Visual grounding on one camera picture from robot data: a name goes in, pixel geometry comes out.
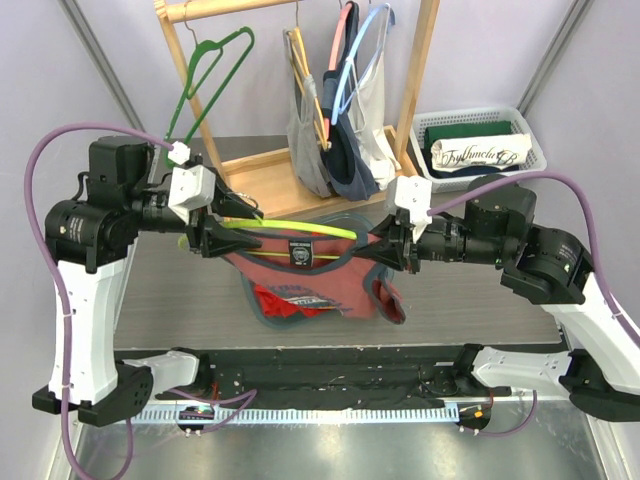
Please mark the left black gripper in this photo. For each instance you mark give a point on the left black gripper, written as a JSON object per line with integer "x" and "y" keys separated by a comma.
{"x": 208, "y": 236}

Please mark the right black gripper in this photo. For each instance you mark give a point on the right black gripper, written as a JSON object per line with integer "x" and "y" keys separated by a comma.
{"x": 405, "y": 245}

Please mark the lime green hanger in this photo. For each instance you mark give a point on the lime green hanger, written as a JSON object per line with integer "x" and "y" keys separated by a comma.
{"x": 313, "y": 229}

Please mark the rust red printed tank top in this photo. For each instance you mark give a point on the rust red printed tank top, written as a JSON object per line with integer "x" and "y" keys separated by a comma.
{"x": 320, "y": 280}

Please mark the grey tank top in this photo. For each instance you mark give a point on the grey tank top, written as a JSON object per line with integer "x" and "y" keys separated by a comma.
{"x": 304, "y": 150}

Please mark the yellow wooden hanger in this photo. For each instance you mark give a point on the yellow wooden hanger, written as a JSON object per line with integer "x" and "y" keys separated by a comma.
{"x": 304, "y": 80}

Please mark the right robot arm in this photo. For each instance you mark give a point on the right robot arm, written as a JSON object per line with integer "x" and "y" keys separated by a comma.
{"x": 550, "y": 268}

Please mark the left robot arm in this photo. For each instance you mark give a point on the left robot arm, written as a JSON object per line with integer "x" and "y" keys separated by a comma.
{"x": 88, "y": 238}

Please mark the navy tank top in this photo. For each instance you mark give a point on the navy tank top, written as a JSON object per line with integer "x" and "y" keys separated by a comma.
{"x": 349, "y": 175}

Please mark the white tank top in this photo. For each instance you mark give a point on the white tank top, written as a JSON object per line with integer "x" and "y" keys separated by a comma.
{"x": 367, "y": 113}

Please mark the pink hanger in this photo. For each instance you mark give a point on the pink hanger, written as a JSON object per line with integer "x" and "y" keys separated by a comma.
{"x": 339, "y": 41}

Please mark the light blue hanger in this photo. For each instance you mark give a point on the light blue hanger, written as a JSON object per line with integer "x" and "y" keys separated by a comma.
{"x": 341, "y": 83}

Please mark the wooden clothes rack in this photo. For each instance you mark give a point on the wooden clothes rack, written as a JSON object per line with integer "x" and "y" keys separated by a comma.
{"x": 269, "y": 177}

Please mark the grey plastic basin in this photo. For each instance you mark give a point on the grey plastic basin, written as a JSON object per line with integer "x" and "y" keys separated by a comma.
{"x": 270, "y": 322}

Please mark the navy folded cloth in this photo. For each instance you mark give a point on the navy folded cloth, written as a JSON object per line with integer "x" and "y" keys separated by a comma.
{"x": 470, "y": 171}

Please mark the green folded cloth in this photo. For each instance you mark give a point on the green folded cloth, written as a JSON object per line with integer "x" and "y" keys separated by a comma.
{"x": 465, "y": 130}

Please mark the white printed folded cloth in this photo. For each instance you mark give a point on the white printed folded cloth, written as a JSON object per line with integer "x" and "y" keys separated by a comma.
{"x": 500, "y": 151}

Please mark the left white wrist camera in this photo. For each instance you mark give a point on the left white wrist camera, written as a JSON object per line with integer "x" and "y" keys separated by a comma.
{"x": 192, "y": 183}

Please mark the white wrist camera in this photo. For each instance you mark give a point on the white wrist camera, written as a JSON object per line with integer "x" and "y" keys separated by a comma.
{"x": 414, "y": 195}
{"x": 192, "y": 183}

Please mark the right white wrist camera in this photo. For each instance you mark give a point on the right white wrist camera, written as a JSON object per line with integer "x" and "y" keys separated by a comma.
{"x": 414, "y": 195}

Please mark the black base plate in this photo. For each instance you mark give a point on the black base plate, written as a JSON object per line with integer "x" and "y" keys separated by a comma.
{"x": 376, "y": 378}

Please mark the white slotted cable duct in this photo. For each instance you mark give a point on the white slotted cable duct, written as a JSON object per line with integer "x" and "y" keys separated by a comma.
{"x": 196, "y": 414}

